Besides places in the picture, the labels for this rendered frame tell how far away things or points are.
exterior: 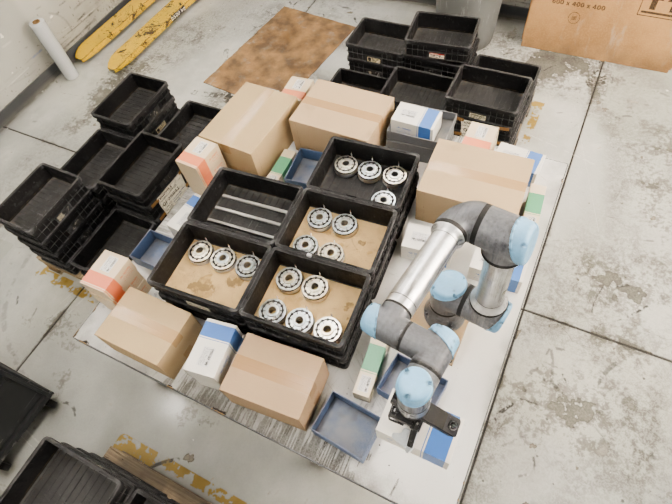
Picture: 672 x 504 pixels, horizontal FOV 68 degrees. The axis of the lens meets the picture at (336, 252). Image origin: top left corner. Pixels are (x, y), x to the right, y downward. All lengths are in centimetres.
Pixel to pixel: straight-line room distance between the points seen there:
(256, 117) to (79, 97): 246
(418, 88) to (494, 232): 206
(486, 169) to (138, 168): 191
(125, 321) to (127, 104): 180
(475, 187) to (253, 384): 113
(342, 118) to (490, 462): 170
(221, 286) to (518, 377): 152
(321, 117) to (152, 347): 123
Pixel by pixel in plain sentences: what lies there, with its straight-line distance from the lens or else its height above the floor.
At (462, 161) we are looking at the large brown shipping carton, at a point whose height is 90.
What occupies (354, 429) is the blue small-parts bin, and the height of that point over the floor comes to 70.
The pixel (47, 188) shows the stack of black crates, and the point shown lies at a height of 49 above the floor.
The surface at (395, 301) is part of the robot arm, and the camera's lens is 117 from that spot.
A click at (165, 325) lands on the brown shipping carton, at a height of 86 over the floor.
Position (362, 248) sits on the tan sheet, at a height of 83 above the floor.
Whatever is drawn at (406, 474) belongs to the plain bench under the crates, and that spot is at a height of 70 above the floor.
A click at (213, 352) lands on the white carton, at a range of 182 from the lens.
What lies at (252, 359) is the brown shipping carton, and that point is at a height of 86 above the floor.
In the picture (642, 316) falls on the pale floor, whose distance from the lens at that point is 300.
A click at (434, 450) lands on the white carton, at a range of 137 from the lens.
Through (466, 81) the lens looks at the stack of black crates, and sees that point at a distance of 315.
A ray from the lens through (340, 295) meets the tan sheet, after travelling 187.
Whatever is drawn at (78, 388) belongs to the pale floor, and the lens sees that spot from 309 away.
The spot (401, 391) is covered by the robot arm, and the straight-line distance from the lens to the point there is 107.
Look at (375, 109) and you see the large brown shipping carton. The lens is 236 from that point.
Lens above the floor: 248
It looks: 57 degrees down
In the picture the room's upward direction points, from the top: 12 degrees counter-clockwise
